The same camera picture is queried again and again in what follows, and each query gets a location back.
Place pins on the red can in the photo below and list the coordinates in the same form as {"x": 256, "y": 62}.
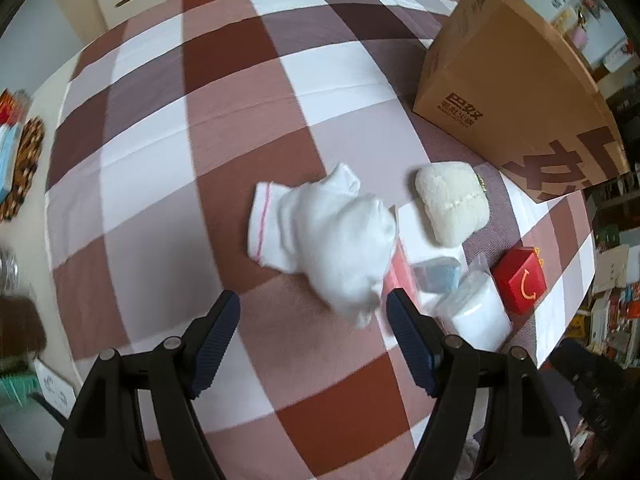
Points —
{"x": 7, "y": 107}

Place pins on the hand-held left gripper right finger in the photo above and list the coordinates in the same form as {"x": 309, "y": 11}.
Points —
{"x": 410, "y": 340}

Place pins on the white sock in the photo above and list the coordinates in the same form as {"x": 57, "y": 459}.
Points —
{"x": 330, "y": 240}

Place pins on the brown checkered tablecloth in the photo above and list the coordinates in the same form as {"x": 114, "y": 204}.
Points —
{"x": 175, "y": 185}

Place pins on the white card with drawing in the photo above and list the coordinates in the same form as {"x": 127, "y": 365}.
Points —
{"x": 55, "y": 390}

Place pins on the light blue triangular sponge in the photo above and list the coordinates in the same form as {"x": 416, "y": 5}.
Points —
{"x": 437, "y": 275}

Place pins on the bag of cotton pads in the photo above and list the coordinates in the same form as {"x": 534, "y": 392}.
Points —
{"x": 475, "y": 310}

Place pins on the small red box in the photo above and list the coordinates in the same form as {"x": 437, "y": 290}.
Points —
{"x": 520, "y": 280}

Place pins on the wooden bead trivet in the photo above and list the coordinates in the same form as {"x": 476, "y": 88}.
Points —
{"x": 27, "y": 165}

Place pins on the cream plush pouch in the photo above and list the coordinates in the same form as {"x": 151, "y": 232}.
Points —
{"x": 450, "y": 202}

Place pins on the jar with red lid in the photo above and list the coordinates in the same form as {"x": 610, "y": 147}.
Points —
{"x": 20, "y": 325}

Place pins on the teal plastic holder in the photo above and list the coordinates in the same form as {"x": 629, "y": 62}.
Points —
{"x": 17, "y": 387}

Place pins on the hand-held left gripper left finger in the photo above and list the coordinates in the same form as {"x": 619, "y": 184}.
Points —
{"x": 220, "y": 330}

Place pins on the blue pack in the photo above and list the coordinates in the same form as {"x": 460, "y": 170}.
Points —
{"x": 7, "y": 160}

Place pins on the clear plastic bottle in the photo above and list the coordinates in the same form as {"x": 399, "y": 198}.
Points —
{"x": 6, "y": 267}

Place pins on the pink stick pack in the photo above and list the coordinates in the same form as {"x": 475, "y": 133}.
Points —
{"x": 397, "y": 272}

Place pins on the large cardboard box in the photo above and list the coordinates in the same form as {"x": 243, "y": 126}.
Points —
{"x": 510, "y": 85}

